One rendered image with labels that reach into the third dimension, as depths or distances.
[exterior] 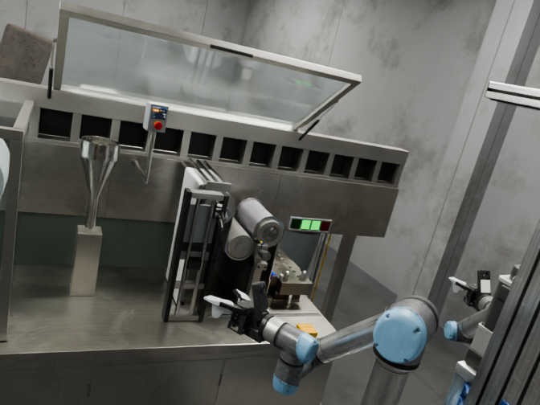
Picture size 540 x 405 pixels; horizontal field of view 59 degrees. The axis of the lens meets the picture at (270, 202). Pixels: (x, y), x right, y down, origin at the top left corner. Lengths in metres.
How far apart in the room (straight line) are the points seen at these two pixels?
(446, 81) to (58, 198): 3.50
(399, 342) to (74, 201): 1.50
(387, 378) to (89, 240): 1.23
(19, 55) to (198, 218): 4.70
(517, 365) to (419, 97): 3.68
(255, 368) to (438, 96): 3.29
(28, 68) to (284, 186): 4.43
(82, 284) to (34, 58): 4.53
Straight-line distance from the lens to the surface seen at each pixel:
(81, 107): 2.08
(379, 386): 1.27
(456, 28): 4.73
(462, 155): 4.08
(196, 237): 1.84
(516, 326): 1.35
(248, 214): 2.14
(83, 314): 1.95
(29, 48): 6.28
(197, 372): 1.96
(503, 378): 1.40
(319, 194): 2.48
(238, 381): 2.06
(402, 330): 1.17
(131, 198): 2.19
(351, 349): 1.43
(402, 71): 5.03
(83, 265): 2.00
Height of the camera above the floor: 1.93
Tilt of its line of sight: 16 degrees down
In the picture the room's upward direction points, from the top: 13 degrees clockwise
